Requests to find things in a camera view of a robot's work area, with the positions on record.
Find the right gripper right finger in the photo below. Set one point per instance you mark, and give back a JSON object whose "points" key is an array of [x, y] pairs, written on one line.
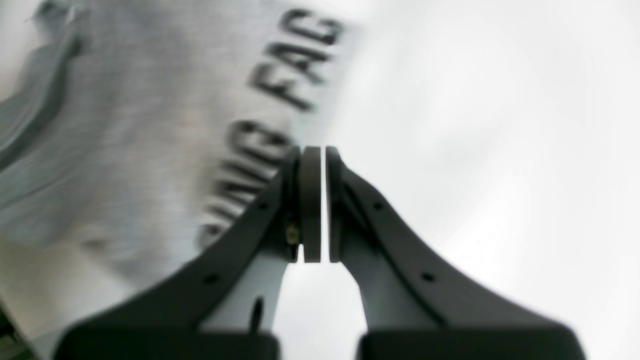
{"points": [[418, 306]]}

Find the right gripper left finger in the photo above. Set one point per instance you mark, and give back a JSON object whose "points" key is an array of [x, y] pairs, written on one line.
{"points": [[221, 306]]}

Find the grey t-shirt with black lettering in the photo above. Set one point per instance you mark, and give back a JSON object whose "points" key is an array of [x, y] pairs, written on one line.
{"points": [[124, 118]]}

